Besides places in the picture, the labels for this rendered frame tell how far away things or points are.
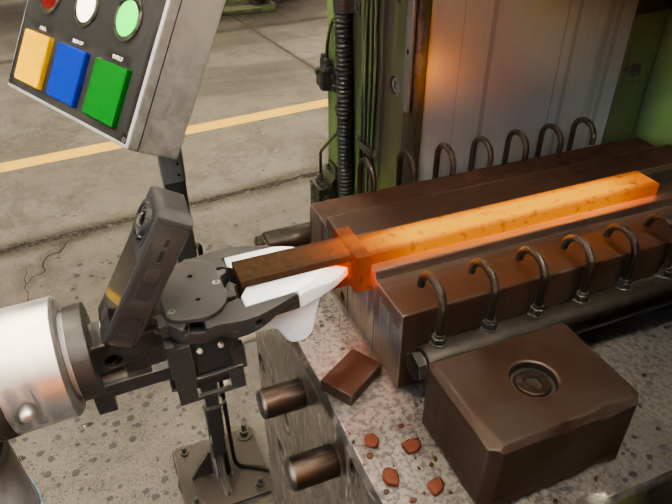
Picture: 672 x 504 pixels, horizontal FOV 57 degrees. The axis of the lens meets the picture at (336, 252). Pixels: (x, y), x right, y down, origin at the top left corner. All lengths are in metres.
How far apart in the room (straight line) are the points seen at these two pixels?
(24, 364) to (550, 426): 0.34
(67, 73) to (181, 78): 0.18
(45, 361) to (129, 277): 0.08
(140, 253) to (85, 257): 1.98
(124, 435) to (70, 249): 0.95
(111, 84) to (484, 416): 0.62
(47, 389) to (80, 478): 1.24
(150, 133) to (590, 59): 0.54
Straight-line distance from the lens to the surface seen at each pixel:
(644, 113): 0.91
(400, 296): 0.48
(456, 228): 0.53
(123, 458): 1.69
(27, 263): 2.46
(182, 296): 0.47
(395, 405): 0.50
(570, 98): 0.83
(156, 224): 0.42
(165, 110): 0.83
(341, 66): 0.81
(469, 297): 0.49
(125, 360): 0.49
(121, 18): 0.87
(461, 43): 0.70
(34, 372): 0.46
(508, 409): 0.43
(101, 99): 0.86
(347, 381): 0.50
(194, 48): 0.84
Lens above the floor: 1.29
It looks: 35 degrees down
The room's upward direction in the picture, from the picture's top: straight up
